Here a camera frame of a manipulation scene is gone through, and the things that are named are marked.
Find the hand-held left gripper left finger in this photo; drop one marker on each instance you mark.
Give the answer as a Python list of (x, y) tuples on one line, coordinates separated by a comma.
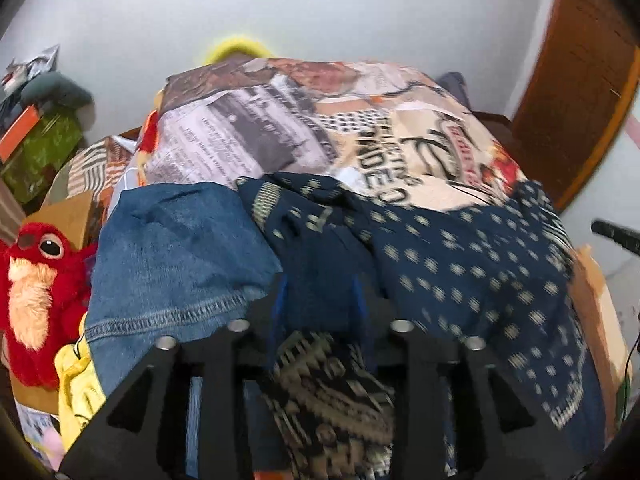
[(277, 305)]

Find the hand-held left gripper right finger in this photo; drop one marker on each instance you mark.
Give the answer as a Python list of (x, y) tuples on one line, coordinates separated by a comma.
[(361, 305)]

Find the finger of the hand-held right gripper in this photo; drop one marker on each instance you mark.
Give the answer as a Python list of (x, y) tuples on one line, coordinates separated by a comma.
[(617, 235)]

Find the navy patterned hoodie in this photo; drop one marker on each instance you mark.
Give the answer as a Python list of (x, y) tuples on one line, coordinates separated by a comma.
[(450, 270)]

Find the blue denim garment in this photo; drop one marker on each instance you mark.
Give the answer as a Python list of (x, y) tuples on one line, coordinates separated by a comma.
[(175, 250)]

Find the brown wooden door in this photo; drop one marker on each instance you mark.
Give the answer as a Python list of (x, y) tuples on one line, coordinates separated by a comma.
[(575, 85)]

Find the printed blanket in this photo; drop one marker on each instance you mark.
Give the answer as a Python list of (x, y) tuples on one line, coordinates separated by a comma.
[(300, 125)]

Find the red plush toy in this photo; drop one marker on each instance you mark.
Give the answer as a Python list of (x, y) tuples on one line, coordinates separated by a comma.
[(65, 280)]

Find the yellow garment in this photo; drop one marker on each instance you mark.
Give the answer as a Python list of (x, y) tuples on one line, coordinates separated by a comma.
[(75, 385)]

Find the dark blue pillow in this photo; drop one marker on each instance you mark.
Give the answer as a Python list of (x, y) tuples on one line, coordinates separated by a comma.
[(455, 87)]

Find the yellow plush toy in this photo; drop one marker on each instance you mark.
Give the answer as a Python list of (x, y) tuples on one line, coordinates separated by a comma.
[(235, 47)]

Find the pink plush toy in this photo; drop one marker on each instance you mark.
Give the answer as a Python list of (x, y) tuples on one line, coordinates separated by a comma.
[(54, 447)]

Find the printed magazine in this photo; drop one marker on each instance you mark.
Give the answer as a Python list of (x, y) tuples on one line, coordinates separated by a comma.
[(35, 422)]

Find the brown striped curtain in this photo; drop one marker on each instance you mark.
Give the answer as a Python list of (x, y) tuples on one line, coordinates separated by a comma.
[(7, 215)]

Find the orange box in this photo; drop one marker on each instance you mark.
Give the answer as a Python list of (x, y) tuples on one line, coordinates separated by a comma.
[(20, 132)]

